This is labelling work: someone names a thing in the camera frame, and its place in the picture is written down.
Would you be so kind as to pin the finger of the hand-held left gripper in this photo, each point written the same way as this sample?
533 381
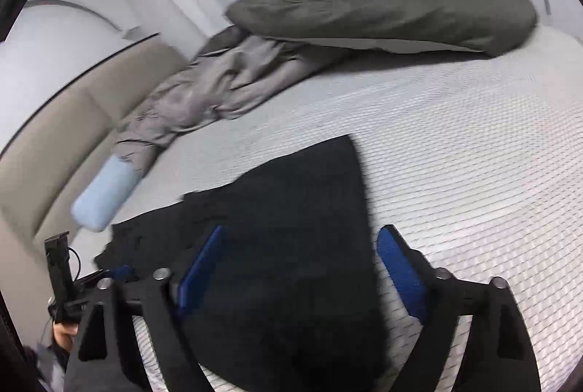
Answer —
122 271

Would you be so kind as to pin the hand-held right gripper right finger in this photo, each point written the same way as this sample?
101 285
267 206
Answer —
401 269

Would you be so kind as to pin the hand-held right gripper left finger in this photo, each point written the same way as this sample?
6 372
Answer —
200 269

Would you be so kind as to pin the black pants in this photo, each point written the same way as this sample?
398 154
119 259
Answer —
282 237

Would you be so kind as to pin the person's left forearm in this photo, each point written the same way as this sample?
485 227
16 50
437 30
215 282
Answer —
45 369

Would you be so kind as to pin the person's left hand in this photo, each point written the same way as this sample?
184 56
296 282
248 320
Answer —
63 333

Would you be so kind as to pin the light blue bolster pillow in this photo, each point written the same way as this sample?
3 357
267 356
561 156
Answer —
104 196

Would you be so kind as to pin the beige padded headboard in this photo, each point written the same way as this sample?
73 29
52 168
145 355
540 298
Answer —
54 146

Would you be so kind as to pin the white textured bed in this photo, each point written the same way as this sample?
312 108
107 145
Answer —
455 146

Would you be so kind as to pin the beige crumpled sheet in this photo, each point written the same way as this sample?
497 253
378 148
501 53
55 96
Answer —
205 91

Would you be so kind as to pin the dark grey duvet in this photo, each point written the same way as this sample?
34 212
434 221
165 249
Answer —
364 13

